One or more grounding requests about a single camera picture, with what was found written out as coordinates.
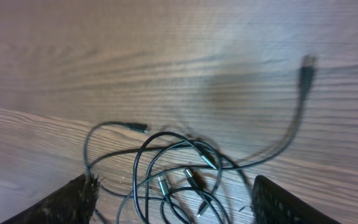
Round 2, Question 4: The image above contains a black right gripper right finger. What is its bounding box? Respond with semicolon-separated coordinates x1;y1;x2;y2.
252;175;339;224

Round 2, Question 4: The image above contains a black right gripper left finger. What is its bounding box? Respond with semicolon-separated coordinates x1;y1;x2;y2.
2;174;99;224

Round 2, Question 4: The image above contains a black usb cable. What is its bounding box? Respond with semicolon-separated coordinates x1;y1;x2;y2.
116;131;254;224

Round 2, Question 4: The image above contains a thin black cable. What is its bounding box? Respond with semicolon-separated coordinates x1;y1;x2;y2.
83;54;318;224

